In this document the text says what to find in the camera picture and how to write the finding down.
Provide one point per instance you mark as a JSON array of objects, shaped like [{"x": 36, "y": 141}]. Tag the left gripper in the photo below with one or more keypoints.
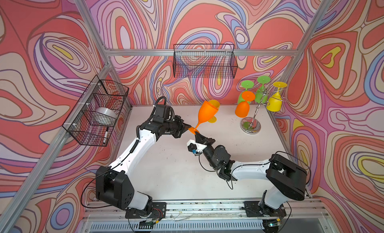
[{"x": 182, "y": 127}]

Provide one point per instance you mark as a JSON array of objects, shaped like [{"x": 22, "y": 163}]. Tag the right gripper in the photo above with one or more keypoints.
[{"x": 206, "y": 141}]

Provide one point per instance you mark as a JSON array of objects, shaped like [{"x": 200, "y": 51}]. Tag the orange wine glass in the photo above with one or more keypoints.
[
  {"x": 205, "y": 113},
  {"x": 243, "y": 108}
]

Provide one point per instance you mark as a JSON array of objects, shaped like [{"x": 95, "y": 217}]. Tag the yellow wine glass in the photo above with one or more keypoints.
[
  {"x": 275, "y": 101},
  {"x": 216, "y": 105}
]

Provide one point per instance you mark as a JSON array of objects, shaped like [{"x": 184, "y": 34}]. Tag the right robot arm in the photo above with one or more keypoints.
[{"x": 287, "y": 178}]

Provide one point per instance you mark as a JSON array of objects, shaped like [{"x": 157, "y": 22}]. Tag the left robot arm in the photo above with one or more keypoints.
[{"x": 113, "y": 184}]

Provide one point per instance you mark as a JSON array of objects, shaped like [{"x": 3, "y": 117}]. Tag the chrome wine glass rack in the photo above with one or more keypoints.
[{"x": 251, "y": 125}]

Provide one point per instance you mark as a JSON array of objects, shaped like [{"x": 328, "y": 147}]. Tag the left green wine glass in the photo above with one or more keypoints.
[{"x": 246, "y": 84}]

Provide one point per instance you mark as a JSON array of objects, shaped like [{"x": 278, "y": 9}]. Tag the green wine glass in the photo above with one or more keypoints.
[
  {"x": 246, "y": 84},
  {"x": 261, "y": 94}
]

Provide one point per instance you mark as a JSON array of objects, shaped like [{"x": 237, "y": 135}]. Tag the right green wine glass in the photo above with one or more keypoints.
[{"x": 261, "y": 94}]

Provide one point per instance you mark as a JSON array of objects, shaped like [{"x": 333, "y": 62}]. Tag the black marker pen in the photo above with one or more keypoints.
[{"x": 106, "y": 136}]

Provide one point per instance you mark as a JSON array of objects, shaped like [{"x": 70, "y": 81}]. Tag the silver tape roll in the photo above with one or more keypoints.
[{"x": 104, "y": 116}]

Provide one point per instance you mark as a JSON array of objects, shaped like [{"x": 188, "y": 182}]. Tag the back black wire basket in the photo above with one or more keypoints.
[{"x": 201, "y": 60}]

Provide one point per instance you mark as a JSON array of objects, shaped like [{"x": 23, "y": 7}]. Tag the black wire basket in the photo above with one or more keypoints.
[
  {"x": 201, "y": 60},
  {"x": 99, "y": 93}
]

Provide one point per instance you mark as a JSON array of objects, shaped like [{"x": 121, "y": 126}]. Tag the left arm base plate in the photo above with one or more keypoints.
[{"x": 154, "y": 211}]

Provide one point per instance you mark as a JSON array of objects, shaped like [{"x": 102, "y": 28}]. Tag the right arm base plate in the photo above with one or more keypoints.
[{"x": 255, "y": 209}]

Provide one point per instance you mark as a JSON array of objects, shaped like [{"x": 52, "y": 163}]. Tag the left black wire basket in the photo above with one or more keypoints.
[{"x": 99, "y": 93}]

